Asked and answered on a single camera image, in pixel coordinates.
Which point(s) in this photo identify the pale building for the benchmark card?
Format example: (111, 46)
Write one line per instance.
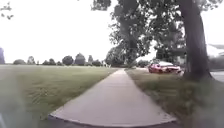
(215, 50)

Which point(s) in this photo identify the large thick-trunked tree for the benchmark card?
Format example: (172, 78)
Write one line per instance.
(195, 50)

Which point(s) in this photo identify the grey concrete sidewalk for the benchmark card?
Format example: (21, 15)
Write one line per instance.
(113, 100)

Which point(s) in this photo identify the tall dark tree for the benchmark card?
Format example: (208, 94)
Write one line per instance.
(116, 57)

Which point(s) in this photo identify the red car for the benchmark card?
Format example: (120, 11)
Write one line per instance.
(160, 68)

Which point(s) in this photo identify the grass strip beside sidewalk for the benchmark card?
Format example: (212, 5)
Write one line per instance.
(160, 90)

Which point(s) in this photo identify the grey asphalt road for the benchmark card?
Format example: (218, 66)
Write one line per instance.
(218, 76)

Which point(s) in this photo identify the row of distant trees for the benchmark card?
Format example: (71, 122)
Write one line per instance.
(68, 60)

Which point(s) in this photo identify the wide grass field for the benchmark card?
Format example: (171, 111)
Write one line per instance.
(50, 83)

